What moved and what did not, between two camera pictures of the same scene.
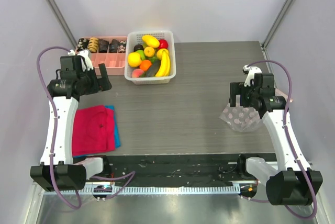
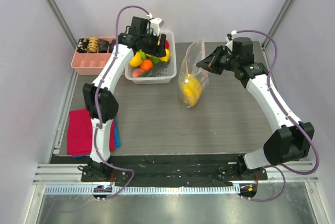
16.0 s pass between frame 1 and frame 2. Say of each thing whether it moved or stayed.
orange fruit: stayed
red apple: stayed
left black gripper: moved
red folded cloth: stayed
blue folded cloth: stayed
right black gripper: moved
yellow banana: moved
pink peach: stayed
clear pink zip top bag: moved
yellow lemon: stayed
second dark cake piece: stayed
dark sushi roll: stayed
